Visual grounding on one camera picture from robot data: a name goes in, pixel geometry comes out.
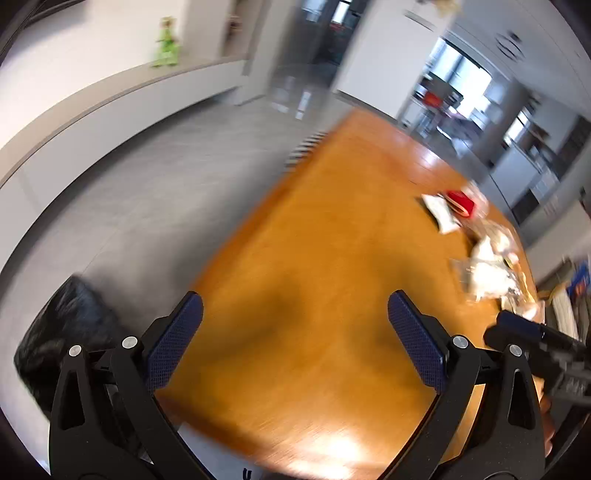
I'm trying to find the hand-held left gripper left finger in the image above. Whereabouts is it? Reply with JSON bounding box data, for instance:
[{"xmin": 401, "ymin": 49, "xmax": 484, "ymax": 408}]
[{"xmin": 48, "ymin": 291, "xmax": 213, "ymax": 480}]

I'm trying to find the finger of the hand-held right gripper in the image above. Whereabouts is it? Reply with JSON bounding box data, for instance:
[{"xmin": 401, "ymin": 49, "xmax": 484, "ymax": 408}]
[{"xmin": 484, "ymin": 310, "xmax": 546, "ymax": 352}]

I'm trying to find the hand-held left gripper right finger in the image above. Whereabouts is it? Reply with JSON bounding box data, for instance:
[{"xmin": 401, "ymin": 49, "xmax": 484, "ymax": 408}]
[{"xmin": 387, "ymin": 290, "xmax": 548, "ymax": 480}]

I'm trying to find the white plastic bag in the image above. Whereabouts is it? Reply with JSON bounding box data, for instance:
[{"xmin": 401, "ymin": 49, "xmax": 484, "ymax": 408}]
[{"xmin": 466, "ymin": 233, "xmax": 522, "ymax": 301}]

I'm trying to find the trash bin with black bag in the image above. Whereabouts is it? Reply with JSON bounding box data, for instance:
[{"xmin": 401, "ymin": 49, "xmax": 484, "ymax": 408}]
[{"xmin": 13, "ymin": 276, "xmax": 139, "ymax": 421}]

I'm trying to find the red snack packet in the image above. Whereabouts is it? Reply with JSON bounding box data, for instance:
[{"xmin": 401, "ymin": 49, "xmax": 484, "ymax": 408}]
[{"xmin": 445, "ymin": 189, "xmax": 476, "ymax": 217}]

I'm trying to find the clear plastic bag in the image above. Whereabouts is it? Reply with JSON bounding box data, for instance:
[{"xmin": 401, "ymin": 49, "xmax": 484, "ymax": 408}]
[{"xmin": 450, "ymin": 256, "xmax": 476, "ymax": 292}]

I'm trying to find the blue printed box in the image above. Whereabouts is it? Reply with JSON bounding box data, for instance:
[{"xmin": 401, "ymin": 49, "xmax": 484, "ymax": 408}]
[{"xmin": 569, "ymin": 262, "xmax": 591, "ymax": 297}]

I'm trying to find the white flat packet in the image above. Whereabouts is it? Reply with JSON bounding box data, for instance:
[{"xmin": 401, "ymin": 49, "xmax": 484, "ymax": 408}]
[{"xmin": 421, "ymin": 194, "xmax": 462, "ymax": 234}]

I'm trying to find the floor vent grille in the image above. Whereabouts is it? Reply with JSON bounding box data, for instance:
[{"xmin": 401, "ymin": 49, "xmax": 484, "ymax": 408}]
[{"xmin": 284, "ymin": 131, "xmax": 329, "ymax": 171}]

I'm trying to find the round ceiling vent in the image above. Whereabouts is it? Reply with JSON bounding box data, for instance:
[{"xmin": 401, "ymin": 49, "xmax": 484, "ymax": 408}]
[{"xmin": 496, "ymin": 30, "xmax": 526, "ymax": 61}]

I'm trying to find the green dinosaur toy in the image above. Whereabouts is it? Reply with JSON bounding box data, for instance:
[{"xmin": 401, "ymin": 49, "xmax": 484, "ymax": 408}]
[{"xmin": 151, "ymin": 17, "xmax": 182, "ymax": 69}]

